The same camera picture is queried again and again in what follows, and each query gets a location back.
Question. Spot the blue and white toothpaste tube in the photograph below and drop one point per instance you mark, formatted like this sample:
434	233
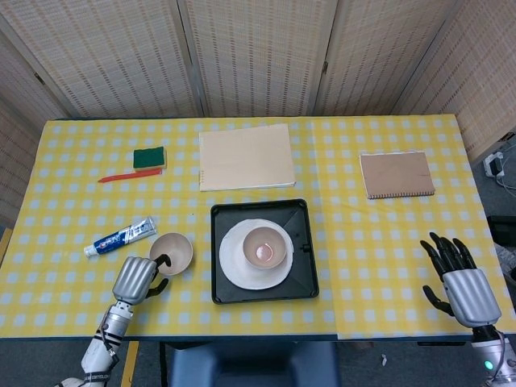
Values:
117	240

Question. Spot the large beige notebook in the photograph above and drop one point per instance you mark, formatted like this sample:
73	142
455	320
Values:
246	157

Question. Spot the yellow checked tablecloth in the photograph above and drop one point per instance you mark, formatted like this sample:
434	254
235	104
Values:
363	282

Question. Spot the plain beige bowl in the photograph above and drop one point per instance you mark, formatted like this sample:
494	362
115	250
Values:
177	250

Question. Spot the black square plastic tray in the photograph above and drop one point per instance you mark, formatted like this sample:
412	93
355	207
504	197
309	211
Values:
225	294

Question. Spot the green and yellow sponge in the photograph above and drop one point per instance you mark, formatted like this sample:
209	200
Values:
148	158

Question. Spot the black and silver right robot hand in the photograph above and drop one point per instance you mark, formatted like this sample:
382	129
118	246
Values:
471	296

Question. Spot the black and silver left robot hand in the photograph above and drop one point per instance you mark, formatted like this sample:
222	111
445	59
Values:
133	280

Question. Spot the woven folding screen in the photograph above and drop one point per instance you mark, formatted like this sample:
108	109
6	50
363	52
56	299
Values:
258	56

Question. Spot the beige bowl with pink bottom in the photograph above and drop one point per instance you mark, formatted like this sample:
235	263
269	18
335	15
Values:
264	248

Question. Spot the white power adapter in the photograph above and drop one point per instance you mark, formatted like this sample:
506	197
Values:
495	164

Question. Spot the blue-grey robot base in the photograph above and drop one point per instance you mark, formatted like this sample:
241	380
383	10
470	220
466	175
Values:
254	367

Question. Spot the black box on floor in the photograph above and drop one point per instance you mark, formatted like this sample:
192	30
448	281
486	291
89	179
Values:
500	230

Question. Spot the brown spiral notebook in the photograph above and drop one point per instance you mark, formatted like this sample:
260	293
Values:
397	175

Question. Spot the white round plate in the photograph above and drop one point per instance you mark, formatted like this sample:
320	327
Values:
238	274

